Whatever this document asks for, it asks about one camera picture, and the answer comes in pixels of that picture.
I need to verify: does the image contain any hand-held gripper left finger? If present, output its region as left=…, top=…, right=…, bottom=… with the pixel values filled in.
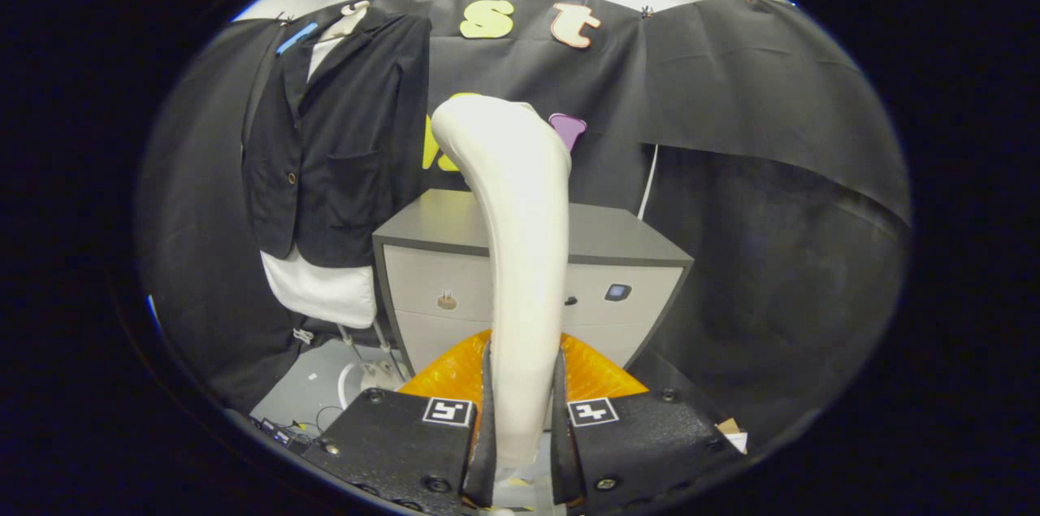
left=301, top=329, right=498, bottom=515

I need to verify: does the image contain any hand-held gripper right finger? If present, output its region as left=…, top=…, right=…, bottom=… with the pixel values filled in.
left=552, top=329, right=744, bottom=515

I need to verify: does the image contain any white shirt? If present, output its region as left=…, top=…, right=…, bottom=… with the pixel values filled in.
left=260, top=37, right=379, bottom=330

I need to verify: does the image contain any black suit jacket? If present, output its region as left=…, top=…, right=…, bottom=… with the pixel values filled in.
left=241, top=8, right=431, bottom=269

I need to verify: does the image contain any white round steamer base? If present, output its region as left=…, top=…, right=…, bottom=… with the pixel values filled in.
left=337, top=360, right=407, bottom=411

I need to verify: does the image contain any cardboard piece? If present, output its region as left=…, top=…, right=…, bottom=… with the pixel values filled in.
left=715, top=417, right=750, bottom=453

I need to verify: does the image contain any grey and beige cabinet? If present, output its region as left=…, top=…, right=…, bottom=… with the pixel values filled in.
left=372, top=189, right=694, bottom=375

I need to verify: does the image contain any black backdrop cloth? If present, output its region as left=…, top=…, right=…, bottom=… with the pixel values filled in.
left=138, top=0, right=911, bottom=452

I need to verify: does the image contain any cream plastic hanger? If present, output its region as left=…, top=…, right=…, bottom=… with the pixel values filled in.
left=321, top=0, right=371, bottom=41

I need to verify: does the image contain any dark cable tangle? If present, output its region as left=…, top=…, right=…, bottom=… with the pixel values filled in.
left=252, top=416, right=326, bottom=452

